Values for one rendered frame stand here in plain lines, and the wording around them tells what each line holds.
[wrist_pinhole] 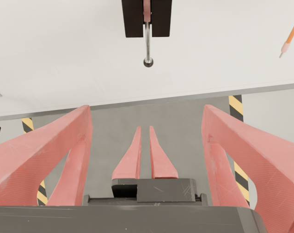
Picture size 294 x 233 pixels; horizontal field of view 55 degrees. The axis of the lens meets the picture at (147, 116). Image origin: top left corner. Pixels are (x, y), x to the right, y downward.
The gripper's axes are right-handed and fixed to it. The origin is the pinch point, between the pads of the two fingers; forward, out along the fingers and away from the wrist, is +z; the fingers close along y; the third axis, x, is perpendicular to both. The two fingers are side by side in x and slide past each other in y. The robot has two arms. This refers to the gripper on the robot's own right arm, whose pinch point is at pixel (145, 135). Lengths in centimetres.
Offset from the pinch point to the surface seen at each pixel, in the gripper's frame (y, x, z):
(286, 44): -13.0, -8.7, 3.9
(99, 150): 26, 104, 61
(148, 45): -0.4, -5.9, 7.7
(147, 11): -0.3, -11.3, 5.3
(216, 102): -34, 79, 72
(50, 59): 14.4, 3.2, 16.3
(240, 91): -17.1, 12.2, 17.6
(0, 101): 27.4, 14.8, 18.0
